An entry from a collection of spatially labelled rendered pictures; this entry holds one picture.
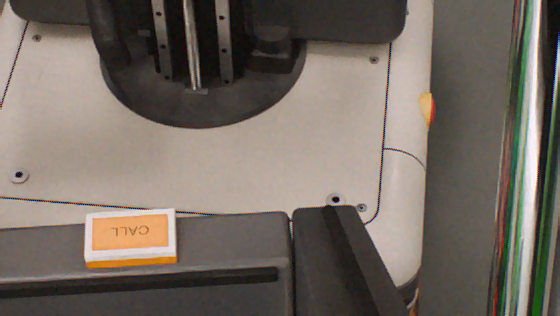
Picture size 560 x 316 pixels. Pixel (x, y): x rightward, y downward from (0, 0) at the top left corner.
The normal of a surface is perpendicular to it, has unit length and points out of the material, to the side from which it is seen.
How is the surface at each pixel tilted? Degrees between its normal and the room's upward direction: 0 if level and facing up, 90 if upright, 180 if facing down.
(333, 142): 0
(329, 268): 43
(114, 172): 0
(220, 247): 0
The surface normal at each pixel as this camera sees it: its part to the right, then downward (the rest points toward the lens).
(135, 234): -0.04, -0.61
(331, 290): -0.07, -0.98
